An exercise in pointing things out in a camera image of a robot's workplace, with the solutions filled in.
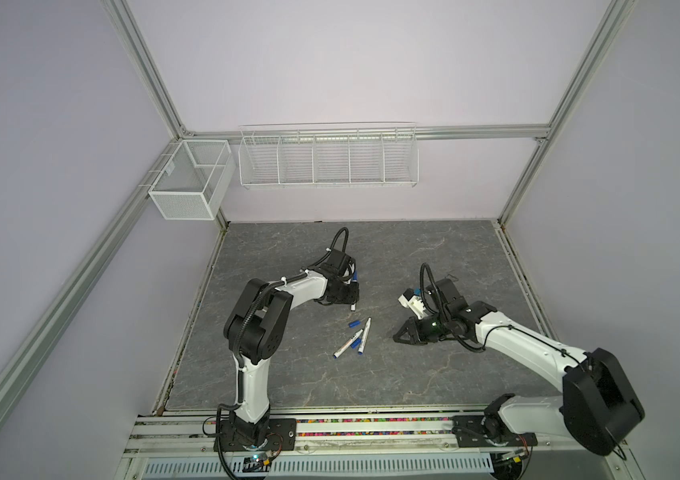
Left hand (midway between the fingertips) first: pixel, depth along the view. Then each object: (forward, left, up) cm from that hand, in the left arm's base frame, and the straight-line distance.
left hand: (358, 299), depth 96 cm
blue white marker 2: (-12, -1, -1) cm, 12 cm away
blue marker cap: (-7, +2, -2) cm, 8 cm away
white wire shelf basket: (+39, +7, +28) cm, 49 cm away
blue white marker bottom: (+7, 0, +3) cm, 7 cm away
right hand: (-17, -9, +7) cm, 21 cm away
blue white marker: (-14, +5, -2) cm, 15 cm away
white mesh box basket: (+34, +53, +23) cm, 67 cm away
